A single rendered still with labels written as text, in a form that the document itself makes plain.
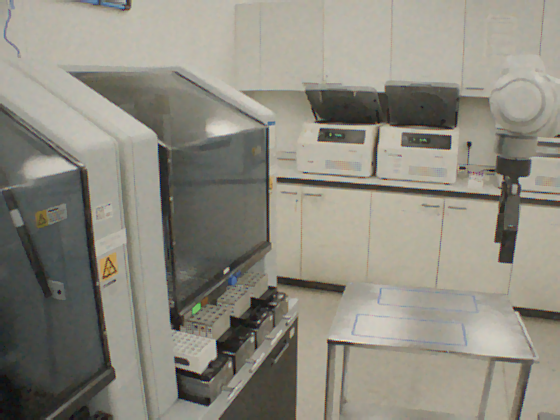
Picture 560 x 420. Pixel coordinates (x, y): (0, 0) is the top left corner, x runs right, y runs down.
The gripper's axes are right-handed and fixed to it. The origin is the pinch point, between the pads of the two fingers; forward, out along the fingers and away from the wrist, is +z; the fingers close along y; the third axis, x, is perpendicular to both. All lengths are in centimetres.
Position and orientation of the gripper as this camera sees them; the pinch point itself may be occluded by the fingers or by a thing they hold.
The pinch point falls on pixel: (503, 247)
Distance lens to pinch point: 111.8
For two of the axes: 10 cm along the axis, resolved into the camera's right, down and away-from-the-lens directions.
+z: 0.0, 9.6, 2.7
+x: -9.4, -1.0, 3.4
